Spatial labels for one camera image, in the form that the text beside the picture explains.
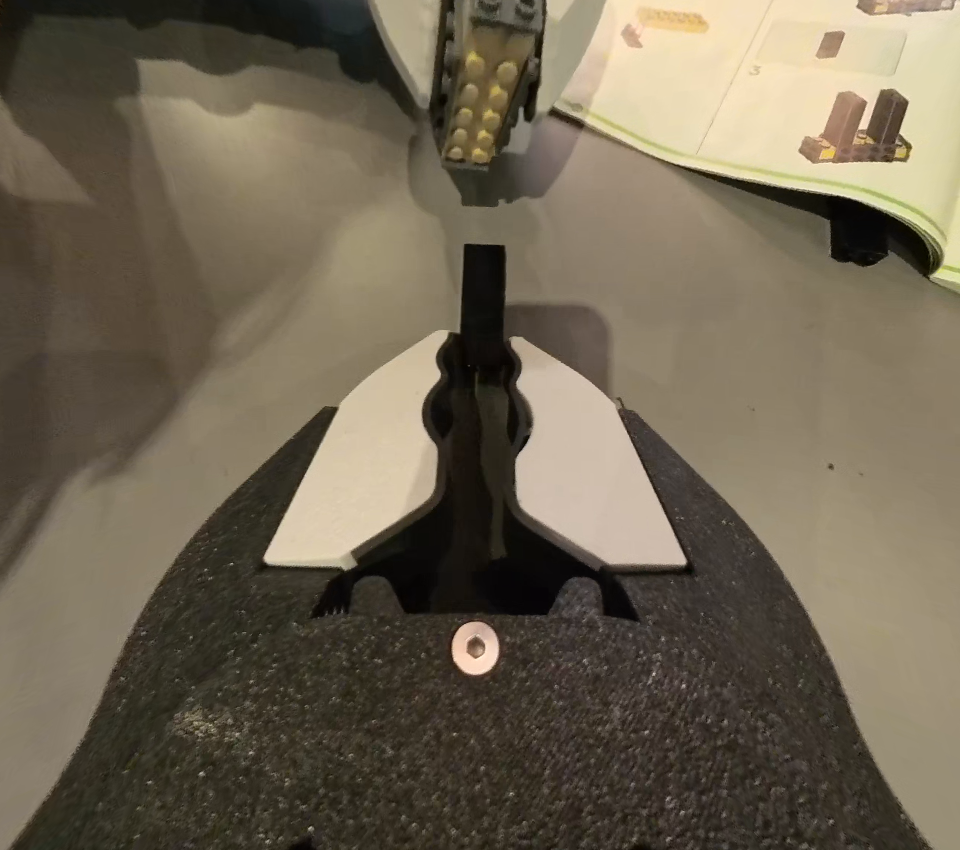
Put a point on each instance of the yellow grey brick assembly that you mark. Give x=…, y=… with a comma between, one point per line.
x=484, y=84

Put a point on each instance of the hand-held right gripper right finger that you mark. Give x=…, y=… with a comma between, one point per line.
x=592, y=482

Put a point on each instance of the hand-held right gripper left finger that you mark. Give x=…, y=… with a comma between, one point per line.
x=360, y=475

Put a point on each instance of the grey desk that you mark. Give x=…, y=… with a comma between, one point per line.
x=225, y=265

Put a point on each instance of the small black plastic piece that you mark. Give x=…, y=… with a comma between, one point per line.
x=862, y=234

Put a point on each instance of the brick instruction booklet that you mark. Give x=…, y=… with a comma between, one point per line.
x=675, y=92

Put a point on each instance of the black tall brick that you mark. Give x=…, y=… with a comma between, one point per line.
x=484, y=295

